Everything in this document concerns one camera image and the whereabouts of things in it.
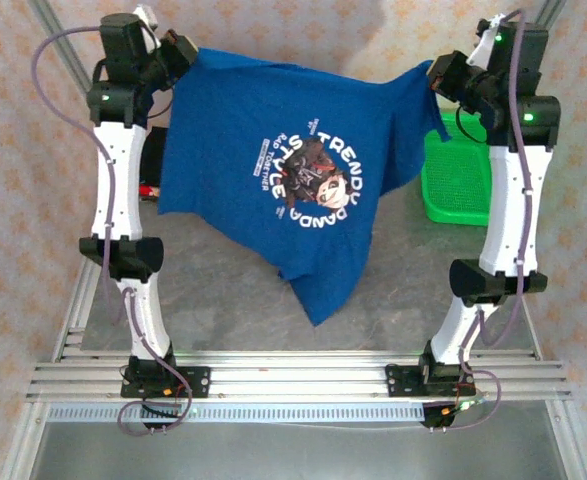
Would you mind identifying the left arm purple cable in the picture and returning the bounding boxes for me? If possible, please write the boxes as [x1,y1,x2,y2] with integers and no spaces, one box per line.
[31,27,194,437]

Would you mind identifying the aluminium frame leg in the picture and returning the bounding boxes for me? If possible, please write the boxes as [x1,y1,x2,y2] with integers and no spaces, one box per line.
[0,399,49,480]
[547,399,587,480]

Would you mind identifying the blue printed t-shirt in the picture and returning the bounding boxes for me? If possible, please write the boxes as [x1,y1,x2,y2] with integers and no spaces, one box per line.
[156,47,452,327]

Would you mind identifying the grey metal lower panel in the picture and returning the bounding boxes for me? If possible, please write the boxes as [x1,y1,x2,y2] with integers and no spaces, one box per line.
[27,422,569,480]

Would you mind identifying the aluminium cross rails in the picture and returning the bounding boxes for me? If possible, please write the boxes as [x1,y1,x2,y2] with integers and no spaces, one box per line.
[25,349,573,404]

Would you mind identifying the aluminium frame post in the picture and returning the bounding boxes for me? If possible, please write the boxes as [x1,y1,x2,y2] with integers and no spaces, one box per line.
[535,0,569,31]
[26,0,95,90]

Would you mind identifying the small green-lit circuit board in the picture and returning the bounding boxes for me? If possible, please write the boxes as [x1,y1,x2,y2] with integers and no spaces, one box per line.
[455,394,489,414]

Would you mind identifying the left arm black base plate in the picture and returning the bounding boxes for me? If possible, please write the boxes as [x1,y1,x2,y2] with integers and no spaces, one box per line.
[120,366,211,400]

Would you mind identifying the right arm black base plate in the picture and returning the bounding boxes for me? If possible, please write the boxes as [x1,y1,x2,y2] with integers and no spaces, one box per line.
[385,364,476,399]

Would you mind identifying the black t-shirt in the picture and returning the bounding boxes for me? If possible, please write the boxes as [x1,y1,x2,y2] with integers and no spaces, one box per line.
[140,127,169,189]

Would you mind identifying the grey slotted cable duct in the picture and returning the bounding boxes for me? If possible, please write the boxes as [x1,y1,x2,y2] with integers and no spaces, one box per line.
[47,402,427,423]

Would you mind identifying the right gripper thin black cable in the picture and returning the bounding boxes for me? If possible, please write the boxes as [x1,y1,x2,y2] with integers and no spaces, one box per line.
[454,110,490,145]

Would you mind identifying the green plastic basket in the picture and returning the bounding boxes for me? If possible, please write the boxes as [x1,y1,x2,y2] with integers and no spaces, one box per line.
[421,112,492,227]

